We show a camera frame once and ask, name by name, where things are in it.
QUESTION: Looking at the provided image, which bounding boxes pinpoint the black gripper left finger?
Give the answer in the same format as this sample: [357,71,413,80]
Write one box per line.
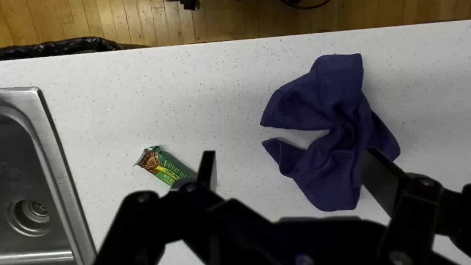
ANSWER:
[93,149,277,265]

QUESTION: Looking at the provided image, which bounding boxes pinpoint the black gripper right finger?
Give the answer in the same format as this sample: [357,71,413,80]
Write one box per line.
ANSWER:
[360,148,471,265]

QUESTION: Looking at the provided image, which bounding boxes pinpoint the green granola snack bar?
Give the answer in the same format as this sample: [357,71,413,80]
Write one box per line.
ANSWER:
[136,145,199,188]

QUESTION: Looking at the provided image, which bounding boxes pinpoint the dark blue cloth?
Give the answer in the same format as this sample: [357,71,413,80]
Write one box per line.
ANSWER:
[260,52,402,214]

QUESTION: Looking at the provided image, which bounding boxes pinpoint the stainless steel double sink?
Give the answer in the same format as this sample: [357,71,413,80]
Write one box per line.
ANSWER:
[0,87,99,265]

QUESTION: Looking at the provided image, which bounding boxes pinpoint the black floor stand base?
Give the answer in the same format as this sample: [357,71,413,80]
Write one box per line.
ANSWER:
[167,0,202,12]

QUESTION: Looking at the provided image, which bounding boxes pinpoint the black floor cable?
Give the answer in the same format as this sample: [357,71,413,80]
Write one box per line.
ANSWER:
[282,0,332,11]

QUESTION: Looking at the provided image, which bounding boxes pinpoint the black trash bag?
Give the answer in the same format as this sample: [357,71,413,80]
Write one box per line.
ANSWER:
[0,36,124,62]

